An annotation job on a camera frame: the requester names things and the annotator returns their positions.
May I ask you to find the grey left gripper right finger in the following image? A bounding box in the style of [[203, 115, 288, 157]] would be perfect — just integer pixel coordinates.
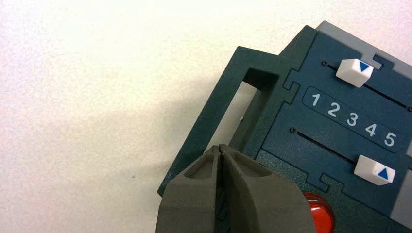
[[220, 144, 317, 233]]

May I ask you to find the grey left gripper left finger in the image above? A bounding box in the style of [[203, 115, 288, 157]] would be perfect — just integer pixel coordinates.
[[156, 145, 222, 233]]

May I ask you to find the teal and grey task box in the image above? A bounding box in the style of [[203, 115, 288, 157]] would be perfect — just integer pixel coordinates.
[[157, 20, 412, 233]]

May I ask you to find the red round push button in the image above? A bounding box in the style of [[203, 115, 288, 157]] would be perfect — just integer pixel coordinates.
[[302, 193, 336, 233]]

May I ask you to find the white slider knob blue arrow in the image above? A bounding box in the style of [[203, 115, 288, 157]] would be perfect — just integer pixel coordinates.
[[335, 58, 374, 88], [354, 155, 396, 186]]

